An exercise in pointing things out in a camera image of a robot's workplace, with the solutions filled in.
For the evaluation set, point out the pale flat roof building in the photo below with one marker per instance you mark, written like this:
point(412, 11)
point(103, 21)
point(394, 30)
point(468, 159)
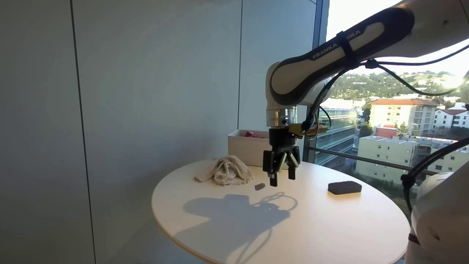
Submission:
point(386, 152)

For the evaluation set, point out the black rectangular block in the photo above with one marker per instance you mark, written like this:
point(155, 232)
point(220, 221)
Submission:
point(344, 187)

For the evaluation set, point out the pink item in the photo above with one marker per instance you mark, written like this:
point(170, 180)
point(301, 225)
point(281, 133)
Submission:
point(249, 133)

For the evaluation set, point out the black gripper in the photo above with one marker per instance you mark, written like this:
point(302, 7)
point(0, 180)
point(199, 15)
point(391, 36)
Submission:
point(280, 141)

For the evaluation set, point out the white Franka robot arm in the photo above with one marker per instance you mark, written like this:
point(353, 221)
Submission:
point(302, 74)

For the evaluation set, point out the orange roof building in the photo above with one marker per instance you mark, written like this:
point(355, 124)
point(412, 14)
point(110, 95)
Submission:
point(400, 115)

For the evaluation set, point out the small grey object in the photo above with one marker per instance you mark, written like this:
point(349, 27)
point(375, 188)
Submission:
point(259, 187)

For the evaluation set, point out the dark window railing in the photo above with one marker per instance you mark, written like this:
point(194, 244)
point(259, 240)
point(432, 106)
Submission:
point(361, 161)

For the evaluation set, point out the white terry towel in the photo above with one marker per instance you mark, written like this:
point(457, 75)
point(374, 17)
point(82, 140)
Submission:
point(227, 171)

